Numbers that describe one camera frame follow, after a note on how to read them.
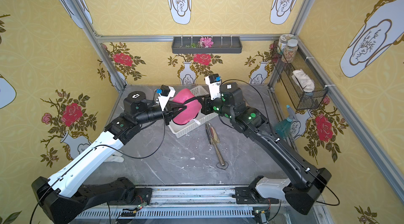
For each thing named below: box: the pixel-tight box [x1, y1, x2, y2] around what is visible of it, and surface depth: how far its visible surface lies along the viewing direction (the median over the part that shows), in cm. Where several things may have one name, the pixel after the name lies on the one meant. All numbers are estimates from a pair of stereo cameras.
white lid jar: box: [277, 33, 297, 55], surface depth 88 cm
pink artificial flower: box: [197, 36, 215, 48], surface depth 90 cm
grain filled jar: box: [280, 38, 299, 64], surface depth 82 cm
